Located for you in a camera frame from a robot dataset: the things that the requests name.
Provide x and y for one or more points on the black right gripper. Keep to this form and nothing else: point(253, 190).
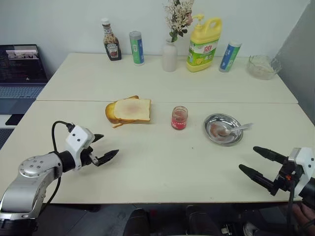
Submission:
point(286, 177)

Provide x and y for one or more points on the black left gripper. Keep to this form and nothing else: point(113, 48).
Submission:
point(88, 155)

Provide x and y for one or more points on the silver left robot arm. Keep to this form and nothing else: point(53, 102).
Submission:
point(29, 182)

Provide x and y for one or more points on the thin bread slice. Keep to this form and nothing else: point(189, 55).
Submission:
point(117, 125)

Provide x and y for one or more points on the white bread slice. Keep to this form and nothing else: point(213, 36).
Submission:
point(134, 109)

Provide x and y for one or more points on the glass jam jar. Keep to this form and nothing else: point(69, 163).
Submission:
point(179, 119)

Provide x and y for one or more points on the thick golden toast slice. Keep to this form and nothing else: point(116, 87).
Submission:
point(110, 111)

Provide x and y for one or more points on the metal spoon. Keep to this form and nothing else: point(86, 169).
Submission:
point(236, 129)

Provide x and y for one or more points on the round metal plate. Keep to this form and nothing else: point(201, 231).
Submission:
point(216, 137)

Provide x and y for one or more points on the dark rounded shape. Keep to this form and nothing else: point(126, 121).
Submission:
point(139, 222)

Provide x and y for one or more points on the clear glass bowl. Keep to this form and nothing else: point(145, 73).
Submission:
point(263, 68)

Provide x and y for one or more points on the ketchup bottle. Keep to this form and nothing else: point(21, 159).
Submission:
point(112, 44)

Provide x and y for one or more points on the blue green cylindrical canister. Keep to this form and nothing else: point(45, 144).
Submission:
point(136, 49)
point(229, 56)

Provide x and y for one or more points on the white ceramic vase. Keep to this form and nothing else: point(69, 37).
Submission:
point(169, 57)

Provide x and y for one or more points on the open laptop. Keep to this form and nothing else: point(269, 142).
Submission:
point(19, 66)

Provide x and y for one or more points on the grey partition panel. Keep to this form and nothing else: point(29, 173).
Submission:
point(299, 49)

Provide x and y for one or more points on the yellow detergent pump bottle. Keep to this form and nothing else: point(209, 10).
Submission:
point(203, 46)

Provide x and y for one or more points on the dried flower bouquet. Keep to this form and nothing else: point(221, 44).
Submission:
point(177, 17)

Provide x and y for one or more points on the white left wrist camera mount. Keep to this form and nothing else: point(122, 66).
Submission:
point(78, 140)

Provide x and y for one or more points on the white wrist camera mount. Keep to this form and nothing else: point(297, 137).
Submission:
point(78, 140)
point(306, 157)

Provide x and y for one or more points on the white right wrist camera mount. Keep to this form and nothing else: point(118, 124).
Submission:
point(306, 157)

